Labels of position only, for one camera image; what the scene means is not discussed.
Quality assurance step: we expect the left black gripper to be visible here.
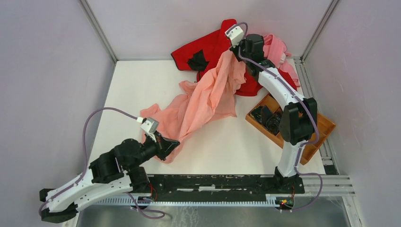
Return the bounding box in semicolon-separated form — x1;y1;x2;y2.
127;130;181;171

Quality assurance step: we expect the salmon orange jacket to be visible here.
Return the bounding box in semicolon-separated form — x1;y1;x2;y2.
140;50;246;164

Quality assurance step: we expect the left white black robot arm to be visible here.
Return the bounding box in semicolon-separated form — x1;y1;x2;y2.
39;132;180;224

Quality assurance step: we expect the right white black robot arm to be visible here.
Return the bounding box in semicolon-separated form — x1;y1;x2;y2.
226;32;318;193

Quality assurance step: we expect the pink garment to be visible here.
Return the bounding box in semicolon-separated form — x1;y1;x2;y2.
263;34;300;90

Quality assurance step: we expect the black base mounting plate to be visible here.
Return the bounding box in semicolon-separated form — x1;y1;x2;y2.
133;175;305;202

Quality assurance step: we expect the red garment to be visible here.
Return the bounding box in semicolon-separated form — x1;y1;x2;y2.
171;18;298;97

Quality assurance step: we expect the wooden divided tray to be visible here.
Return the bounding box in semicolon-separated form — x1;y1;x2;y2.
245;93;337;166

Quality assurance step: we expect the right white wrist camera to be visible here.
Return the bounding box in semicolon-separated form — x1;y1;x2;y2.
225;25;244;47

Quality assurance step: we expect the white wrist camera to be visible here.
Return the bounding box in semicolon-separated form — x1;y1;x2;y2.
225;25;244;47
136;117;159;142

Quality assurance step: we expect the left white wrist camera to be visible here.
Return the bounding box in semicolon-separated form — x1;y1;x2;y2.
136;117;159;142

